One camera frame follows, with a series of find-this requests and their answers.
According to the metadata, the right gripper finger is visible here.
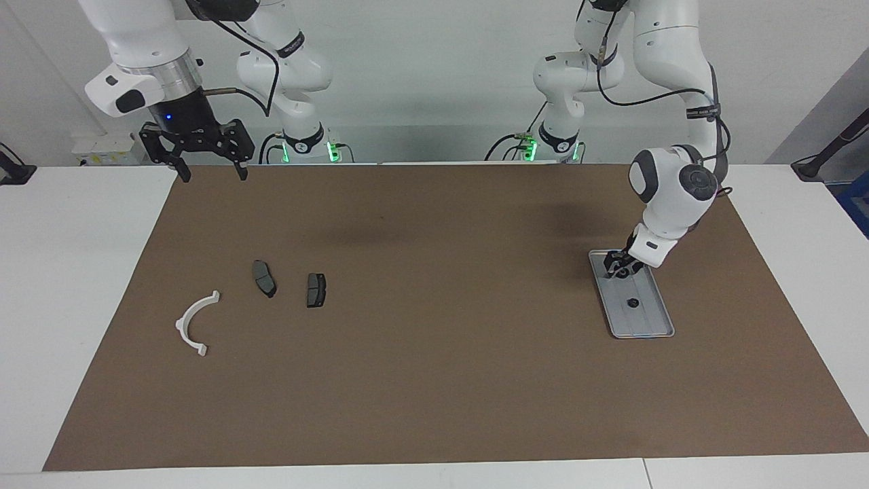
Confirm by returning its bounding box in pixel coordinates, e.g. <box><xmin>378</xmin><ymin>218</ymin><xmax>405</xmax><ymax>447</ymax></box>
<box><xmin>223</xmin><ymin>120</ymin><xmax>256</xmax><ymax>181</ymax></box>
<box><xmin>139</xmin><ymin>124</ymin><xmax>191</xmax><ymax>183</ymax></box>

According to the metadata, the silver metal tray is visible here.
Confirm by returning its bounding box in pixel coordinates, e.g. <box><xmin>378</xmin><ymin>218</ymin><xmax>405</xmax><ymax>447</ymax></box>
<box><xmin>587</xmin><ymin>249</ymin><xmax>676</xmax><ymax>340</ymax></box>

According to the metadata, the white box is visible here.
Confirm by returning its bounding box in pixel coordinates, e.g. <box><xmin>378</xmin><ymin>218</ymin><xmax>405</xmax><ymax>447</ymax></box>
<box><xmin>71</xmin><ymin>132</ymin><xmax>147</xmax><ymax>166</ymax></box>

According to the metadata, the dark grey curved brake pad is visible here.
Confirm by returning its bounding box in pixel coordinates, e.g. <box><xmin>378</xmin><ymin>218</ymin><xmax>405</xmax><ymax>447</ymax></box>
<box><xmin>252</xmin><ymin>260</ymin><xmax>278</xmax><ymax>299</ymax></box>

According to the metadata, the black stand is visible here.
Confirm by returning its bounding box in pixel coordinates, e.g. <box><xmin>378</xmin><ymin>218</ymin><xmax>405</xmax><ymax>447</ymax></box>
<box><xmin>791</xmin><ymin>109</ymin><xmax>869</xmax><ymax>181</ymax></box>

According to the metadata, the brown table mat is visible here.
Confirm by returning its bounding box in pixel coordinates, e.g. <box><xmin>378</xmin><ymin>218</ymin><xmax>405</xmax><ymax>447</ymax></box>
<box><xmin>42</xmin><ymin>163</ymin><xmax>869</xmax><ymax>472</ymax></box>

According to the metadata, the blue crate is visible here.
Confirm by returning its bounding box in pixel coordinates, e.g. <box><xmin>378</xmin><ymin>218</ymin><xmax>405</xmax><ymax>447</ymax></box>
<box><xmin>836</xmin><ymin>170</ymin><xmax>869</xmax><ymax>238</ymax></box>

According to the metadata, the black base cable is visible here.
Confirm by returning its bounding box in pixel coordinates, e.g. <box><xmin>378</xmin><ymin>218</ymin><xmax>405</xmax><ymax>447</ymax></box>
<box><xmin>484</xmin><ymin>102</ymin><xmax>547</xmax><ymax>162</ymax></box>
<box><xmin>258</xmin><ymin>132</ymin><xmax>286</xmax><ymax>165</ymax></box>

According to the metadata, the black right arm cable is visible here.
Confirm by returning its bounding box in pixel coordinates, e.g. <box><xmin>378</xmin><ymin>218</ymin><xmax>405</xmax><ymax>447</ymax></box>
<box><xmin>197</xmin><ymin>0</ymin><xmax>280</xmax><ymax>120</ymax></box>

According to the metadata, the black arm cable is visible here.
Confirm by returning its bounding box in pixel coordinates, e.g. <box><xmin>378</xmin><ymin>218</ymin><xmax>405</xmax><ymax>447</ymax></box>
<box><xmin>596</xmin><ymin>0</ymin><xmax>733</xmax><ymax>199</ymax></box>
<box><xmin>197</xmin><ymin>0</ymin><xmax>280</xmax><ymax>120</ymax></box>

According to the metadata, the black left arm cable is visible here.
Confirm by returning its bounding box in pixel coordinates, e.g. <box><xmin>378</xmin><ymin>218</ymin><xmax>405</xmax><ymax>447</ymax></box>
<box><xmin>596</xmin><ymin>0</ymin><xmax>733</xmax><ymax>199</ymax></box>

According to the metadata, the black clamp mount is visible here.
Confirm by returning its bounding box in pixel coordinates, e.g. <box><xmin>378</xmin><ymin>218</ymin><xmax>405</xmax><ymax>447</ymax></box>
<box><xmin>0</xmin><ymin>143</ymin><xmax>37</xmax><ymax>185</ymax></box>

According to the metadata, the white curved plastic bracket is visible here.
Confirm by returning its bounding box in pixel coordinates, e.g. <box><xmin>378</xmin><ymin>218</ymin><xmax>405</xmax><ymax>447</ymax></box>
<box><xmin>175</xmin><ymin>291</ymin><xmax>221</xmax><ymax>357</ymax></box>

